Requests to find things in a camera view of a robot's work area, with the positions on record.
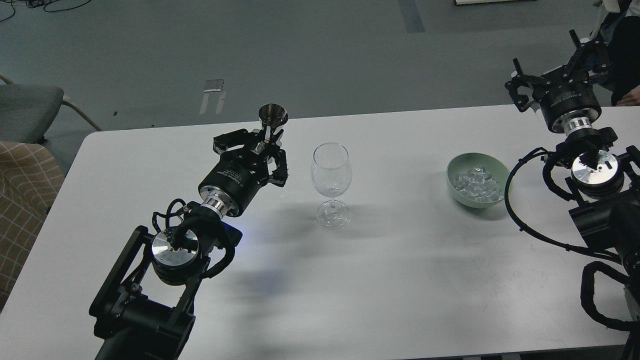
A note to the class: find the clear wine glass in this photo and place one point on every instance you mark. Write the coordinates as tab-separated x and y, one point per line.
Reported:
331	176

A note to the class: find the ice cubes pile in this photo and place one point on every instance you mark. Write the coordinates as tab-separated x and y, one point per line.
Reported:
479	185

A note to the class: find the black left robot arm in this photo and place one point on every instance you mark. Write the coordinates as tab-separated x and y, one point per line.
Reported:
145	308

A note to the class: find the steel double jigger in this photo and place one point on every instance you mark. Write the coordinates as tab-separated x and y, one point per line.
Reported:
273	117

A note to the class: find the green bowl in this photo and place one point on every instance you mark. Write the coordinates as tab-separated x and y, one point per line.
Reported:
468	160

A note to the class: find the metal floor plate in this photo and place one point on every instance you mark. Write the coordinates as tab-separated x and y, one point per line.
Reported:
213	85

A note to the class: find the grey chair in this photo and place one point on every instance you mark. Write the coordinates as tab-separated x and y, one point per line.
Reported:
27	111

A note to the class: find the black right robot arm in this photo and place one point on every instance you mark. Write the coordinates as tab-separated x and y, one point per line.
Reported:
582	169

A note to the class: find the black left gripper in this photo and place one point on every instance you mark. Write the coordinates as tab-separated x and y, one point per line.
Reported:
242	169

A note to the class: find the seated person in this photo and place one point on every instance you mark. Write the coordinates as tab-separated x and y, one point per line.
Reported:
626	48

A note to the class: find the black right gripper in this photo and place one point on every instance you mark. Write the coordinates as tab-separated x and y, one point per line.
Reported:
570	102

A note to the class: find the person left hand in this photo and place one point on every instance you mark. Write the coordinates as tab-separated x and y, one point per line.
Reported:
630	99

